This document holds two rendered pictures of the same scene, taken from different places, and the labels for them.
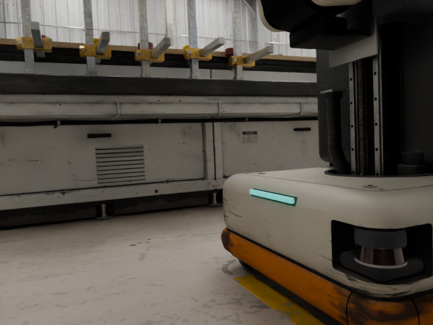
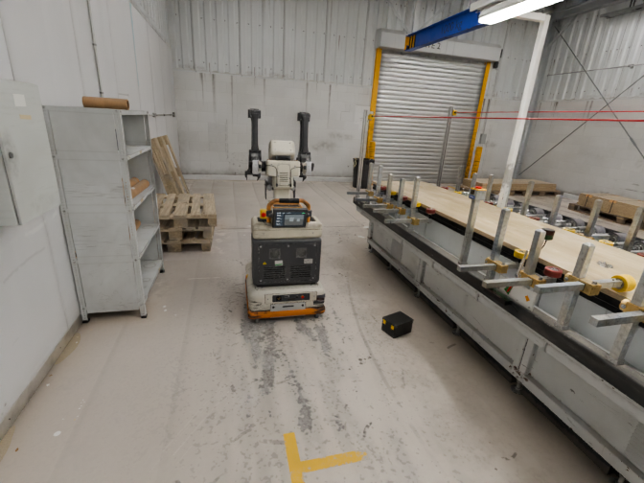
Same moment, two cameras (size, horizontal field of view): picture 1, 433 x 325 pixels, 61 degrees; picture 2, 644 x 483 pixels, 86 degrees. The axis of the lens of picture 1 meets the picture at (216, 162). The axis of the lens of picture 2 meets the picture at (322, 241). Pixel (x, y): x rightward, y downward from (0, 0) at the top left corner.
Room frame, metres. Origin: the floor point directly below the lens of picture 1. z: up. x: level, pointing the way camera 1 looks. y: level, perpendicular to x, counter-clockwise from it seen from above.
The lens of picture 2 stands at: (1.60, -3.09, 1.57)
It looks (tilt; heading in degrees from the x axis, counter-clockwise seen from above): 19 degrees down; 97
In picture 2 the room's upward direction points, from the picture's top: 4 degrees clockwise
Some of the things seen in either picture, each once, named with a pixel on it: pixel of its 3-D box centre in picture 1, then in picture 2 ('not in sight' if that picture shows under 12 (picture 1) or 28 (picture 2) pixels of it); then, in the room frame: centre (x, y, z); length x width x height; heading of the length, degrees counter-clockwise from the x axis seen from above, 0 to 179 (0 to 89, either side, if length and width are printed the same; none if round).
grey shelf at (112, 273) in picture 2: not in sight; (118, 209); (-0.42, -0.60, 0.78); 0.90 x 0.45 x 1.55; 113
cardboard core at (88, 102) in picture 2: not in sight; (106, 103); (-0.47, -0.51, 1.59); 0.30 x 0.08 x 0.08; 23
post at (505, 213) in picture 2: not in sight; (496, 247); (2.38, -1.06, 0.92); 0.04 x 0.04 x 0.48; 23
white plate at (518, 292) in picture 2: not in sight; (515, 290); (2.45, -1.27, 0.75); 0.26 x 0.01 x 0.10; 113
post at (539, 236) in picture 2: not in sight; (528, 272); (2.48, -1.29, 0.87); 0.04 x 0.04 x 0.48; 23
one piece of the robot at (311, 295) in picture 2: not in sight; (290, 297); (1.08, -0.72, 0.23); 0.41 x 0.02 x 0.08; 22
